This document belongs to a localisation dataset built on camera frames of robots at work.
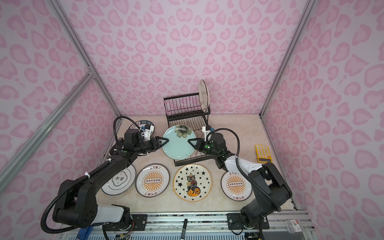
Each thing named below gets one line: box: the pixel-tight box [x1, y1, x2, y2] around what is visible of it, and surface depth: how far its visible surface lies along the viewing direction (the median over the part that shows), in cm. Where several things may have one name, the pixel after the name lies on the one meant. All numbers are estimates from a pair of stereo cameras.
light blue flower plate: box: [162, 124, 197, 161], surface depth 84 cm
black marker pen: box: [181, 218, 188, 239], surface depth 73 cm
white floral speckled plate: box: [198, 79, 210, 113], surface depth 99 cm
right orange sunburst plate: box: [220, 171, 253, 202], surface depth 86 cm
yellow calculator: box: [254, 144, 273, 163], surface depth 99 cm
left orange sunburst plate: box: [135, 163, 170, 198], surface depth 88 cm
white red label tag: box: [290, 219, 302, 233], surface depth 72 cm
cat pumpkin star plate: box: [173, 164, 212, 202], surface depth 87 cm
